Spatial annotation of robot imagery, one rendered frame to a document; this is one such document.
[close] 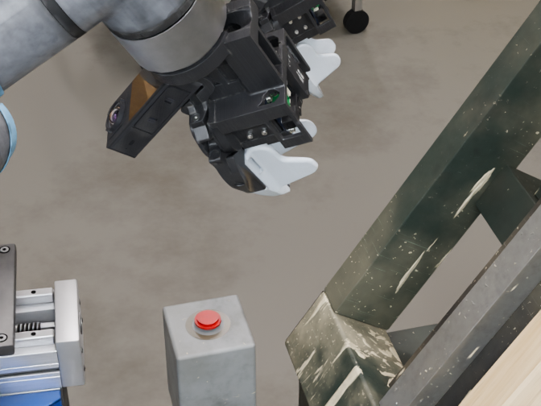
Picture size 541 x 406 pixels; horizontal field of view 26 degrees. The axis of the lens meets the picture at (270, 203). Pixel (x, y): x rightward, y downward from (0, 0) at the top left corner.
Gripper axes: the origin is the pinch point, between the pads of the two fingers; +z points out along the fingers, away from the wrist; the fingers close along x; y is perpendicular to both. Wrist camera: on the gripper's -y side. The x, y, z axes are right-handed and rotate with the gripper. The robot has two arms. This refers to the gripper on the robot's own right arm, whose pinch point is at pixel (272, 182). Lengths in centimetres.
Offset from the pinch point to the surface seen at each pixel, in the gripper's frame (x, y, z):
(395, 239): 35, -11, 71
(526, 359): 8, 7, 62
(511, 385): 6, 5, 64
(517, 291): 18, 7, 62
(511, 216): 34, 7, 69
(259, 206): 135, -92, 197
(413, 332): 32, -17, 96
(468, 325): 16, 0, 64
